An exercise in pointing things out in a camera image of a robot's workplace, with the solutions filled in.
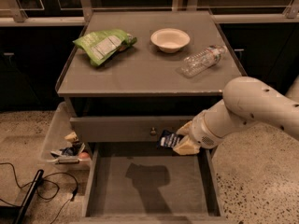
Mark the clear plastic storage bin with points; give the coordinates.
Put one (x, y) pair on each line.
(54, 140)

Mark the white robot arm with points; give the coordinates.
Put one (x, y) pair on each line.
(245, 101)

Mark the blue rxbar wrapper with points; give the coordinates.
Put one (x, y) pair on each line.
(168, 139)

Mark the round brass drawer knob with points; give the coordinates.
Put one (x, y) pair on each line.
(153, 131)

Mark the grey top drawer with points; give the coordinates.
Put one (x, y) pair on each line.
(124, 129)

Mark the metal railing frame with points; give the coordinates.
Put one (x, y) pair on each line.
(79, 12)

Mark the snack items in bin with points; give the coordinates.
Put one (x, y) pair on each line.
(76, 153)

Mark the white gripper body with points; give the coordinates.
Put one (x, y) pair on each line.
(202, 133)

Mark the clear plastic water bottle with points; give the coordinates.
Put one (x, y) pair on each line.
(201, 61)

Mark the black bar on floor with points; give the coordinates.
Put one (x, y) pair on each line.
(21, 210)

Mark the grey wooden drawer cabinet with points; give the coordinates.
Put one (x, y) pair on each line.
(142, 80)

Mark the white paper bowl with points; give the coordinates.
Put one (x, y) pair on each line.
(170, 40)

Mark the green chip bag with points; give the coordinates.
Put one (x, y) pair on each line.
(101, 45)

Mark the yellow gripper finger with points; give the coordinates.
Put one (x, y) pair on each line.
(184, 130)
(186, 146)

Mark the open grey middle drawer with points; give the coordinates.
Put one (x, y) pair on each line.
(139, 183)

